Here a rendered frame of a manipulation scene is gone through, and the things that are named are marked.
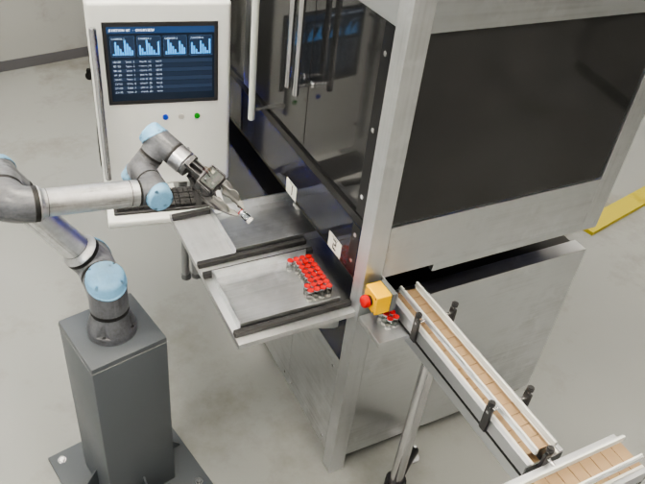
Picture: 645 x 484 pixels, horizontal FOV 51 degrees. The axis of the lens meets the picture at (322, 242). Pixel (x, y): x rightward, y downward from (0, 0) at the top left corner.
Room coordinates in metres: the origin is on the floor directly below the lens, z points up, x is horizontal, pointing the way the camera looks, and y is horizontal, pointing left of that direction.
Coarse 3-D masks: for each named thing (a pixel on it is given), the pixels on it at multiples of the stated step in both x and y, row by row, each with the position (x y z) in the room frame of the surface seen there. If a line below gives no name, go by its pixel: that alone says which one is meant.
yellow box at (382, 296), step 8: (384, 280) 1.60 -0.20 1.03; (368, 288) 1.56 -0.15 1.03; (376, 288) 1.56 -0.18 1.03; (384, 288) 1.56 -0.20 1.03; (392, 288) 1.57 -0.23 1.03; (376, 296) 1.52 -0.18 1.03; (384, 296) 1.53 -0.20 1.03; (392, 296) 1.54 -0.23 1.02; (376, 304) 1.51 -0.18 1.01; (384, 304) 1.53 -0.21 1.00; (392, 304) 1.54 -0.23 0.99; (376, 312) 1.51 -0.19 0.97; (384, 312) 1.53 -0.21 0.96
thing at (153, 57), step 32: (96, 0) 2.23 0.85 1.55; (128, 0) 2.27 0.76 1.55; (160, 0) 2.31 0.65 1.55; (192, 0) 2.35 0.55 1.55; (224, 0) 2.39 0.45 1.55; (128, 32) 2.25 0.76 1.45; (160, 32) 2.29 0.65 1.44; (192, 32) 2.33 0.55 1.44; (224, 32) 2.38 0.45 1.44; (128, 64) 2.25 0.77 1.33; (160, 64) 2.29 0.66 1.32; (192, 64) 2.33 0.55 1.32; (224, 64) 2.38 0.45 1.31; (128, 96) 2.25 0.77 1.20; (160, 96) 2.29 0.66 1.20; (192, 96) 2.33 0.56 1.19; (224, 96) 2.38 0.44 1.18; (128, 128) 2.25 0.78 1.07; (192, 128) 2.33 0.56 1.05; (224, 128) 2.38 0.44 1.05; (128, 160) 2.24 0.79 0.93; (224, 160) 2.38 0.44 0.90
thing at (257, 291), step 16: (272, 256) 1.78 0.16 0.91; (288, 256) 1.81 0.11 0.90; (224, 272) 1.69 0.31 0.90; (240, 272) 1.72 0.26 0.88; (256, 272) 1.73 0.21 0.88; (272, 272) 1.74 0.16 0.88; (288, 272) 1.75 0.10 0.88; (224, 288) 1.63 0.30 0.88; (240, 288) 1.64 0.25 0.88; (256, 288) 1.65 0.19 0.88; (272, 288) 1.66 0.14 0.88; (288, 288) 1.67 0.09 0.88; (240, 304) 1.57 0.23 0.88; (256, 304) 1.58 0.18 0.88; (272, 304) 1.59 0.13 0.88; (288, 304) 1.59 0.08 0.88; (304, 304) 1.60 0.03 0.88; (320, 304) 1.59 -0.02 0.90; (240, 320) 1.50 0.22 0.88; (256, 320) 1.48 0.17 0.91
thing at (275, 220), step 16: (240, 208) 2.08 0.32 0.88; (256, 208) 2.09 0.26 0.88; (272, 208) 2.11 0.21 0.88; (288, 208) 2.12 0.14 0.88; (224, 224) 1.97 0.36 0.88; (240, 224) 1.99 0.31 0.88; (256, 224) 2.00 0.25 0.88; (272, 224) 2.01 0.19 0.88; (288, 224) 2.02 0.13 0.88; (304, 224) 2.04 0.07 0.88; (240, 240) 1.89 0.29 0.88; (256, 240) 1.90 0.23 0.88; (272, 240) 1.87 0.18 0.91; (288, 240) 1.91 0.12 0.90
